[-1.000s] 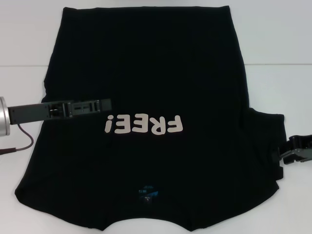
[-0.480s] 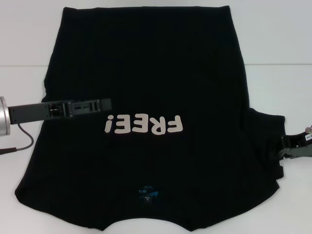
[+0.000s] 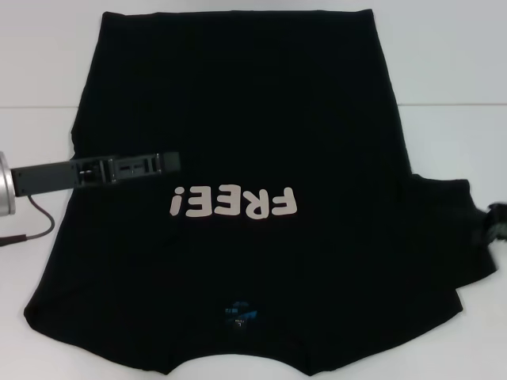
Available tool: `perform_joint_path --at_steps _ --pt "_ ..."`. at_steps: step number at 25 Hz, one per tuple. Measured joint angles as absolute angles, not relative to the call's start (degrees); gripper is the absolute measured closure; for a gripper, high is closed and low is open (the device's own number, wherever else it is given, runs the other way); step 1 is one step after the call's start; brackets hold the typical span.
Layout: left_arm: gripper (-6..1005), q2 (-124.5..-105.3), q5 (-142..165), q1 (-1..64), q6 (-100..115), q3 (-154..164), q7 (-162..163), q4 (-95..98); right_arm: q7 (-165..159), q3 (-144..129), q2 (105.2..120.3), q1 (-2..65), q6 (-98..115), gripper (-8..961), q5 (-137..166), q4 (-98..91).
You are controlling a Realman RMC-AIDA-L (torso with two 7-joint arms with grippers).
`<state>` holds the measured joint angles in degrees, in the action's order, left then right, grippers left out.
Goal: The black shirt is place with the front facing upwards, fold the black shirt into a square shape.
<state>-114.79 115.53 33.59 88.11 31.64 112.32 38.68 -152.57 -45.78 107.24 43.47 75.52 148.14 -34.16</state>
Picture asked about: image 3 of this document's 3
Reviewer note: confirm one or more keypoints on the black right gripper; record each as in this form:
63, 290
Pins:
497, 223

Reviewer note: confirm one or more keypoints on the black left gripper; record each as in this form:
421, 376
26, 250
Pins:
51, 176

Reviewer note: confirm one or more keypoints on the black t-shirt with FREE! print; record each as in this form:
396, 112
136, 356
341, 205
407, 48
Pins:
257, 118

